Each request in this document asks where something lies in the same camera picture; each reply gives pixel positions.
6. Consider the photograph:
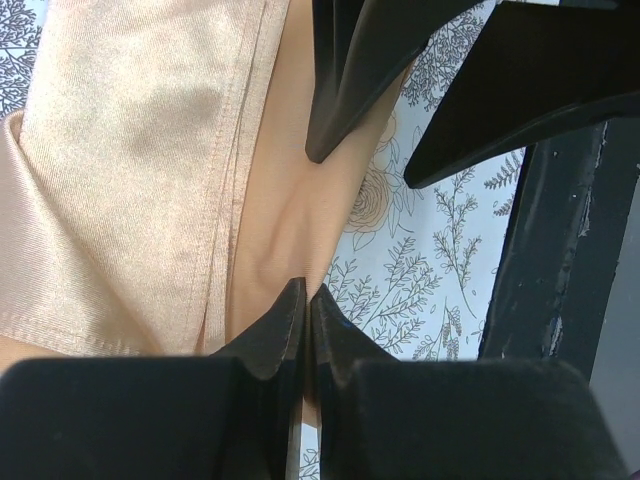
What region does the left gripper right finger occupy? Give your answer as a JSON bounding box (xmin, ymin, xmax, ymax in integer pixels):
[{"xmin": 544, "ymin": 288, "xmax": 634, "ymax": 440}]
[{"xmin": 310, "ymin": 288, "xmax": 628, "ymax": 479}]

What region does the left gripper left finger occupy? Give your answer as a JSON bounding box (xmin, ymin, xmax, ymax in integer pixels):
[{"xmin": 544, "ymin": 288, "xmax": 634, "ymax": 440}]
[{"xmin": 1, "ymin": 278, "xmax": 306, "ymax": 479}]

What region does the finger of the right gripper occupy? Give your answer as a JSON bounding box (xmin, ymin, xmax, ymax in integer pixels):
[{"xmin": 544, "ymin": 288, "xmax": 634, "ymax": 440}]
[
  {"xmin": 305, "ymin": 0, "xmax": 478, "ymax": 163},
  {"xmin": 404, "ymin": 1, "xmax": 639, "ymax": 189}
]

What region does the orange satin napkin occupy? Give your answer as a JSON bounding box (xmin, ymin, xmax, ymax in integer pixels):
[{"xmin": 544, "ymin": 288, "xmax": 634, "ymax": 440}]
[{"xmin": 1, "ymin": 1, "xmax": 403, "ymax": 368}]

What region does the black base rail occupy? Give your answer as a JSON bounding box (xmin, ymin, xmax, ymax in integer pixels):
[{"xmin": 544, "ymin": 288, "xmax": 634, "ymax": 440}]
[{"xmin": 477, "ymin": 119, "xmax": 640, "ymax": 480}]

